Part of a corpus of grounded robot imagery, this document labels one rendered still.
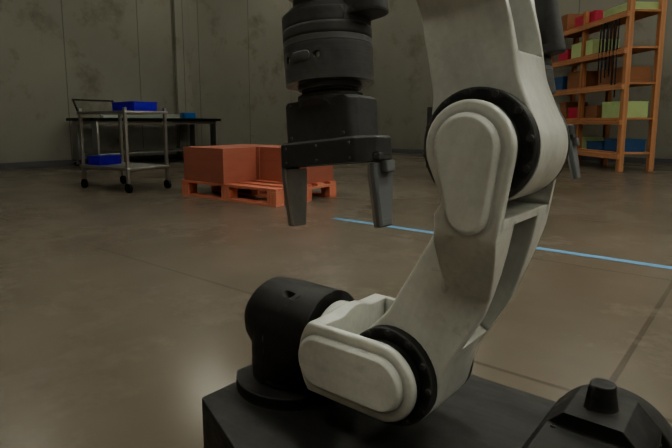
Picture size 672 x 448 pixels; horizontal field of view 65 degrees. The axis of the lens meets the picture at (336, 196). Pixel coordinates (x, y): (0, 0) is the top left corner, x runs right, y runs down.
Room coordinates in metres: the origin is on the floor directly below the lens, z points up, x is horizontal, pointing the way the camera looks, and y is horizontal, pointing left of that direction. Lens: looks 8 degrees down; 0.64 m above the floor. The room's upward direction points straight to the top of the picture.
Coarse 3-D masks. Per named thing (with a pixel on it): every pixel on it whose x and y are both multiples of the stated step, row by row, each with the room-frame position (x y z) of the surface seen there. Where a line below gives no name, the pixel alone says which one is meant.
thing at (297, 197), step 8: (288, 168) 0.55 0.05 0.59; (296, 168) 0.56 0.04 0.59; (304, 168) 0.57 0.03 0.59; (288, 176) 0.54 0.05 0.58; (296, 176) 0.55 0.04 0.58; (304, 176) 0.56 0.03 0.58; (288, 184) 0.54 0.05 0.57; (296, 184) 0.55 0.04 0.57; (304, 184) 0.56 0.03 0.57; (288, 192) 0.54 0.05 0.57; (296, 192) 0.55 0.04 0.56; (304, 192) 0.56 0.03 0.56; (288, 200) 0.54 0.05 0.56; (296, 200) 0.55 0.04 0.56; (304, 200) 0.56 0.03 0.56; (288, 208) 0.54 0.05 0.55; (296, 208) 0.55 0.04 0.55; (304, 208) 0.56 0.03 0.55; (288, 216) 0.54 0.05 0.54; (296, 216) 0.55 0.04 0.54; (304, 216) 0.56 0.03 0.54; (296, 224) 0.54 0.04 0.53; (304, 224) 0.55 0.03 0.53
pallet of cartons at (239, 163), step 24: (240, 144) 5.09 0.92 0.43; (192, 168) 4.54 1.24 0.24; (216, 168) 4.34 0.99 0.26; (240, 168) 4.43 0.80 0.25; (264, 168) 4.58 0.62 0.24; (312, 168) 4.35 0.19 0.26; (192, 192) 4.61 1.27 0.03; (240, 192) 4.66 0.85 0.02; (264, 192) 4.58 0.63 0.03; (312, 192) 4.65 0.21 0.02
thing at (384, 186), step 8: (384, 160) 0.48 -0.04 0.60; (392, 160) 0.49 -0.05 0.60; (368, 168) 0.48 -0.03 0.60; (376, 168) 0.48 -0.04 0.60; (384, 168) 0.48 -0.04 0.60; (392, 168) 0.49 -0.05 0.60; (368, 176) 0.48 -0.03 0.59; (376, 176) 0.48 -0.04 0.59; (384, 176) 0.49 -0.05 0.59; (392, 176) 0.50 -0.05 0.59; (376, 184) 0.48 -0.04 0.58; (384, 184) 0.49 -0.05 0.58; (392, 184) 0.50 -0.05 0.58; (376, 192) 0.48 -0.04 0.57; (384, 192) 0.49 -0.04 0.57; (392, 192) 0.50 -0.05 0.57; (376, 200) 0.48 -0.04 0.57; (384, 200) 0.48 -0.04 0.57; (392, 200) 0.49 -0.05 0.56; (376, 208) 0.48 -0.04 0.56; (384, 208) 0.48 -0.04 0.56; (392, 208) 0.49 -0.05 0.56; (376, 216) 0.48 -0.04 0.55; (384, 216) 0.48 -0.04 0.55; (376, 224) 0.48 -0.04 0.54; (384, 224) 0.48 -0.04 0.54
